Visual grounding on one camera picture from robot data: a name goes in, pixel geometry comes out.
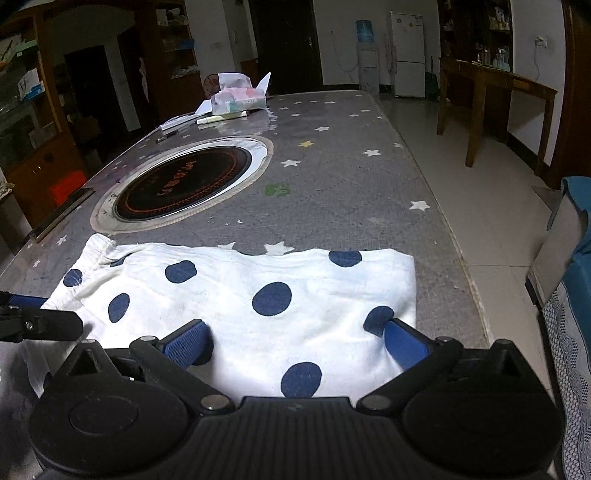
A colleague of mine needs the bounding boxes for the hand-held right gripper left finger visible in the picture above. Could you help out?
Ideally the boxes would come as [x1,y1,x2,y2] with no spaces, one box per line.
[53,320,237,415]

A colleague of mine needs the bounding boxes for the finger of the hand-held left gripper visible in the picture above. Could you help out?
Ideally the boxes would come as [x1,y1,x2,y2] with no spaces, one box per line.
[0,307,85,343]
[0,291,47,311]

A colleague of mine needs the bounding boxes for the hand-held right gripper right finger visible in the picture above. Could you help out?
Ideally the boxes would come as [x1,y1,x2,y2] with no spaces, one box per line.
[357,318,540,415]

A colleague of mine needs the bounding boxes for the white blue polka dot pants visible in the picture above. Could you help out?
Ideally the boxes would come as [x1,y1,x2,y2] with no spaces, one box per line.
[21,233,417,400]

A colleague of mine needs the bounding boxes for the red plastic stool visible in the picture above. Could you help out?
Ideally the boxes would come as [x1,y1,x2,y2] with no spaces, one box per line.
[48,170,88,206]

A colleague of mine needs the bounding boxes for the grey patterned cloth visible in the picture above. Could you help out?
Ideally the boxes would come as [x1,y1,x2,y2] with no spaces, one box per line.
[540,258,591,480]

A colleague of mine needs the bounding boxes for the wooden glass front cabinet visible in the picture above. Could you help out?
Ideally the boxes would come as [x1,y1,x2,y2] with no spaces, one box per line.
[0,0,93,227]

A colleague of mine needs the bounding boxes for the round black built-in hotplate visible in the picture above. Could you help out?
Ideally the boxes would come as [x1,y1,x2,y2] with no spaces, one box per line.
[90,135,274,234]

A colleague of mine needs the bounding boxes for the grey chair panel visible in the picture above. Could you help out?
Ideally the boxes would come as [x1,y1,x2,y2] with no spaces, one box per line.
[526,191,583,306]

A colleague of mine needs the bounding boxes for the grey star print tablecloth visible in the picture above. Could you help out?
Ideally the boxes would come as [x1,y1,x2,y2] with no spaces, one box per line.
[0,90,491,480]

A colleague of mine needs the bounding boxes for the teal cloth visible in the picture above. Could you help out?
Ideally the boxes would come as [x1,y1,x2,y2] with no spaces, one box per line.
[547,175,591,259]

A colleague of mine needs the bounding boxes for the white paper sheets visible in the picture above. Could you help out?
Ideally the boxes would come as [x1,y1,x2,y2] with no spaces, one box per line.
[159,99,218,131]

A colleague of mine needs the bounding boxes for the yellowish notepad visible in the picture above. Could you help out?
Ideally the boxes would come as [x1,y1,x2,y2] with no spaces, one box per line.
[196,112,249,125]

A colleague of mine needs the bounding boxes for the pink white tissue pack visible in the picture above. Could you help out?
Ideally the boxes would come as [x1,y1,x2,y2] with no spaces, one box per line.
[210,72,271,115]

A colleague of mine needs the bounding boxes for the wooden side table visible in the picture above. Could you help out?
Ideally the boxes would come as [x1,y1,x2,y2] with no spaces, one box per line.
[436,56,558,177]

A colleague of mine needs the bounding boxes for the white water dispenser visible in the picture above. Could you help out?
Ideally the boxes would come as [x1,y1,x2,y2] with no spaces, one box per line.
[355,19,380,93]

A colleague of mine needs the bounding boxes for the white refrigerator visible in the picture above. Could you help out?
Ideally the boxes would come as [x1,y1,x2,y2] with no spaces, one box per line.
[387,10,426,99]

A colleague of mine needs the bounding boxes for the wooden open shelf unit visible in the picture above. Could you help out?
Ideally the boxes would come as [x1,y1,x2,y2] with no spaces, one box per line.
[134,0,200,131]

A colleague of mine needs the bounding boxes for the dark wooden door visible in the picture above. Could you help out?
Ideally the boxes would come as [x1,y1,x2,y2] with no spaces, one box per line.
[249,0,324,94]

